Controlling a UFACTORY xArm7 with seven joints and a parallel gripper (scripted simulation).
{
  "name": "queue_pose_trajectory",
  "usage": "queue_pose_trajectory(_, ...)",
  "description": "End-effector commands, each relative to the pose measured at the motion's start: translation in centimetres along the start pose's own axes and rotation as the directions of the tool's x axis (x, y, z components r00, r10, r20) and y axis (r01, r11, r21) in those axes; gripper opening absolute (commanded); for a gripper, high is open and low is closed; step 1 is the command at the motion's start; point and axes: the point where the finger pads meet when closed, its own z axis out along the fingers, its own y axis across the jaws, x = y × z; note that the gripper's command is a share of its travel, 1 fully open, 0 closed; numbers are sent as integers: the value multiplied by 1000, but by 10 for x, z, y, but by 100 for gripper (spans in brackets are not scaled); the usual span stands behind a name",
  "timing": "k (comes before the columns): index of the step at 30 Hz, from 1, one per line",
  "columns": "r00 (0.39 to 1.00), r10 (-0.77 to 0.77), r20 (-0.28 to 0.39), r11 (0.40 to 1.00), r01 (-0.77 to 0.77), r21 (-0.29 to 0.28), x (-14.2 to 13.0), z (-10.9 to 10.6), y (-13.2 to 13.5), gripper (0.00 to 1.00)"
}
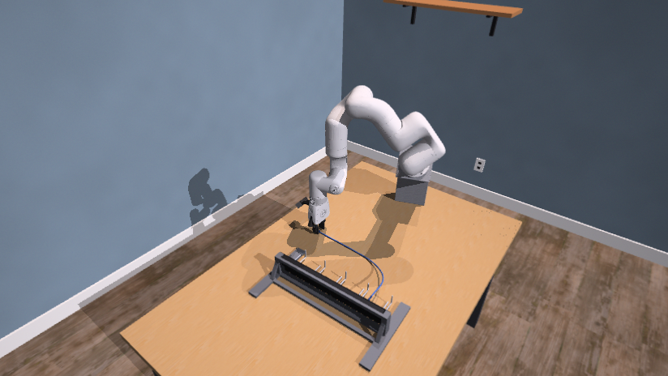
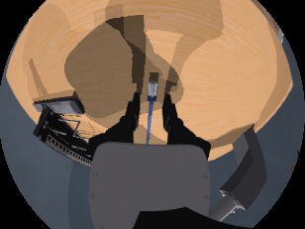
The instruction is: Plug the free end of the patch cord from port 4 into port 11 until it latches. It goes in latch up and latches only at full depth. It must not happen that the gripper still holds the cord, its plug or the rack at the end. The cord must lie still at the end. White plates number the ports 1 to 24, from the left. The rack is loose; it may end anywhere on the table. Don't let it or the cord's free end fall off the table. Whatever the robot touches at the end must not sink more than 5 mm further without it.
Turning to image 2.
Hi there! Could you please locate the small grey cable plug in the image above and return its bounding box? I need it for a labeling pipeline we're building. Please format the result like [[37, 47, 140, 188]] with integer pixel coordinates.
[[148, 80, 157, 102]]

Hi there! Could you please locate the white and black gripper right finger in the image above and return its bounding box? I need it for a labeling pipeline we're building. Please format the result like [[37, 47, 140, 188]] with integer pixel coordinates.
[[162, 94, 211, 162]]

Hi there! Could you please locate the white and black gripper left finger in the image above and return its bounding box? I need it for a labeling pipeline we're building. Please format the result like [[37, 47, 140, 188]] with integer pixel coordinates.
[[88, 92, 141, 160]]

